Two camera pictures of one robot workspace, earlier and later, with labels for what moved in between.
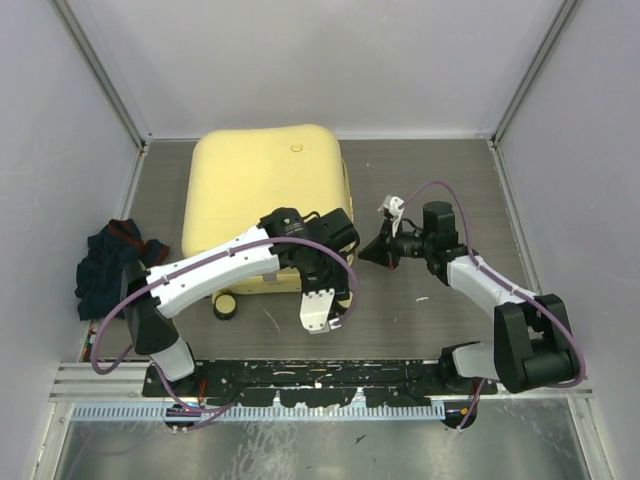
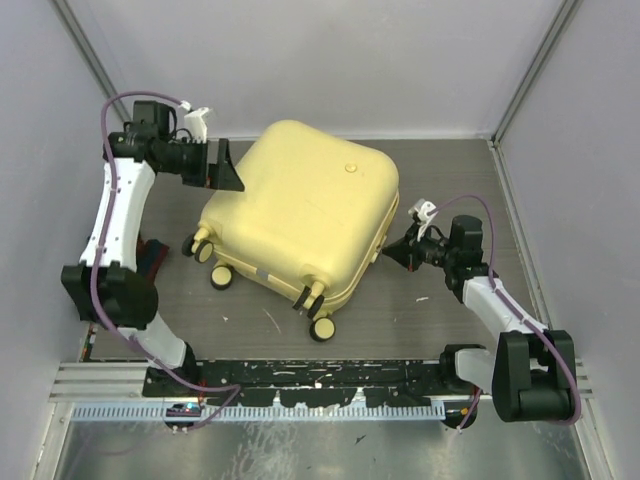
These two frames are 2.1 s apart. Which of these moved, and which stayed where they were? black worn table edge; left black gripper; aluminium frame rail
Moved: left black gripper
Stayed: black worn table edge; aluminium frame rail
